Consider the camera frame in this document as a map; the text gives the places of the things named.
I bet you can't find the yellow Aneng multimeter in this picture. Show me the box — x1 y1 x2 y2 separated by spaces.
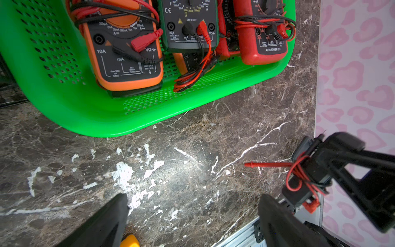
120 234 140 247

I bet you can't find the red Aneng large multimeter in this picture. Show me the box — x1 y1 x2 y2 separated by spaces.
233 0 297 65

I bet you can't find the black wire basket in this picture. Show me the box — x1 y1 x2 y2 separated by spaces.
1 55 29 109

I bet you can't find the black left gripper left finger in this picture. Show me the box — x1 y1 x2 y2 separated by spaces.
57 193 129 247

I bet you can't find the orange Victor multimeter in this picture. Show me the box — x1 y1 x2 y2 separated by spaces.
172 52 201 75
65 0 164 91

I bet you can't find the small green multimeter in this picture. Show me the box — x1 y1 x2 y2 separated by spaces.
244 133 332 214

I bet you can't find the small red multimeter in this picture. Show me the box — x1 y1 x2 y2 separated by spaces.
216 0 240 60

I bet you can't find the green plastic basket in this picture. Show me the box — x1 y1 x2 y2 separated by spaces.
1 1 295 137

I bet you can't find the large green XLUE multimeter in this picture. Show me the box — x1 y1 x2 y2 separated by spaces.
107 81 163 98

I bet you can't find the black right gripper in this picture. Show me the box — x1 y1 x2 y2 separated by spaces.
312 132 395 233

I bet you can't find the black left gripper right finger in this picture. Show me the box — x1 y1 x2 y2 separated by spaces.
258 194 327 247

